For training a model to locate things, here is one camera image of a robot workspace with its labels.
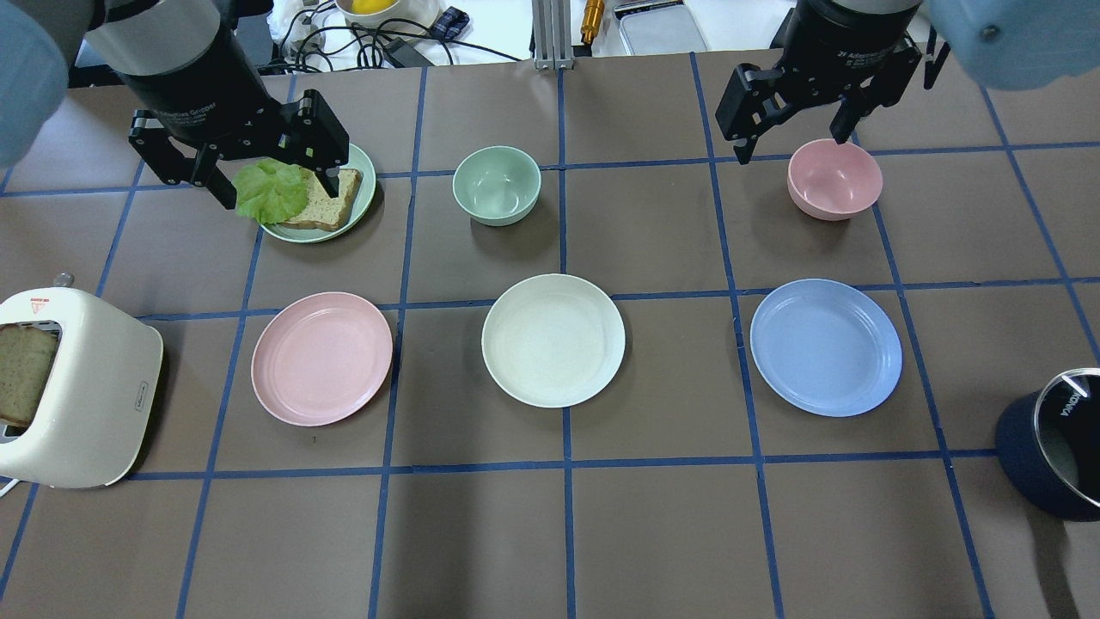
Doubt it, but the pink bowl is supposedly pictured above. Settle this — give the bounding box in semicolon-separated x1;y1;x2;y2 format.
787;139;884;222

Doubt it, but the cream plate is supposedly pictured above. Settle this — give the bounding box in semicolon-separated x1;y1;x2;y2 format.
480;273;627;408

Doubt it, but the black power adapter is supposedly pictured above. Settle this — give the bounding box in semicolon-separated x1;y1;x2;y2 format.
382;38;435;68

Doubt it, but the aluminium frame post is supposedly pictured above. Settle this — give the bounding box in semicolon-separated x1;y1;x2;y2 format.
531;0;574;71

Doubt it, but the dark blue pot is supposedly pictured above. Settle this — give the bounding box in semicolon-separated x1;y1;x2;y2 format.
996;390;1099;522

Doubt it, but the bread slice on plate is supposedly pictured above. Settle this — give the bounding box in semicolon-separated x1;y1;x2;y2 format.
279;168;363;231

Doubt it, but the bread slice in toaster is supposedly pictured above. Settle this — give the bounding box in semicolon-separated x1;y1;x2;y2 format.
1;324;59;427

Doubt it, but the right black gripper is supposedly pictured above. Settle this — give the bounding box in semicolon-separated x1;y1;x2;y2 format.
715;3;950;165

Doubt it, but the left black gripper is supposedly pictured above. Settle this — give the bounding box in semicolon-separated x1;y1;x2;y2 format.
117;25;350;209

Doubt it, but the lettuce leaf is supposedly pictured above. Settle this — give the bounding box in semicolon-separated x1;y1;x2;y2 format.
231;158;309;224

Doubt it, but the silver metal tray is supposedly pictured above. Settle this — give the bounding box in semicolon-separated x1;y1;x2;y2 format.
613;1;708;56

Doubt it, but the white bowl with fruit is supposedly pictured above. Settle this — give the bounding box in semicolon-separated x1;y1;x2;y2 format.
336;0;413;27

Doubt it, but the pink plate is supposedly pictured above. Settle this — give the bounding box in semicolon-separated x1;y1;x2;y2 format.
250;292;395;427

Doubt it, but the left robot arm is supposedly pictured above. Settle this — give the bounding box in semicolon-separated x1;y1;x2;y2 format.
1;1;350;209

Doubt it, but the blue plate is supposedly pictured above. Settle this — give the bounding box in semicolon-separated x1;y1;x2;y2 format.
749;279;904;418

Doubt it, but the cream toaster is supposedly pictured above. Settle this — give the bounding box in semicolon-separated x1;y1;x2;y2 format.
1;287;162;488

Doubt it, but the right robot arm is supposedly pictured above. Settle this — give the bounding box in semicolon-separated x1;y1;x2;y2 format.
715;1;1099;164

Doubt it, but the green bowl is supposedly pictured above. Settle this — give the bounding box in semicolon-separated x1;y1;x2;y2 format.
452;145;542;226

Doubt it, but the glass pot lid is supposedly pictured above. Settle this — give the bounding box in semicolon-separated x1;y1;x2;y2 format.
1035;367;1099;508

